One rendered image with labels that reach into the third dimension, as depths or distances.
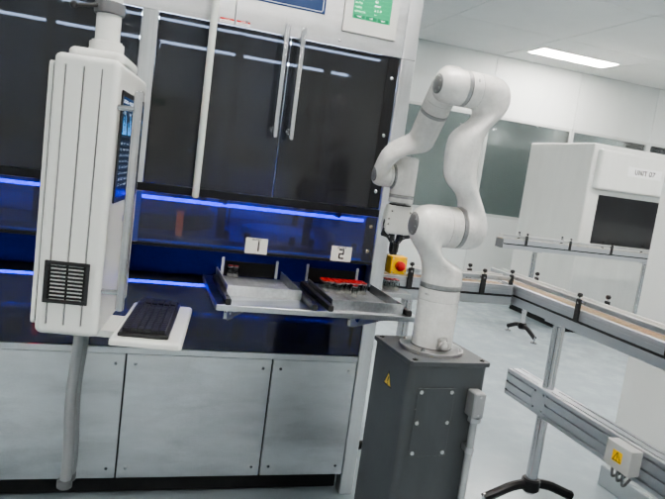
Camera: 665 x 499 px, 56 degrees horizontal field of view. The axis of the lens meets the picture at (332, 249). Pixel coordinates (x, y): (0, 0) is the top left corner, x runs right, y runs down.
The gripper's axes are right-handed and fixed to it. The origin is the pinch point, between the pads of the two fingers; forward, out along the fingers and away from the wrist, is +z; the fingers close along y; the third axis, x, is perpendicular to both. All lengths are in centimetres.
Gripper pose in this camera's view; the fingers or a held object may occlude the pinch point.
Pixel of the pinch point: (393, 249)
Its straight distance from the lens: 218.4
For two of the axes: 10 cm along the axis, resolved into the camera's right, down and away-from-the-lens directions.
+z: -1.3, 9.8, 1.3
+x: 2.8, 1.6, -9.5
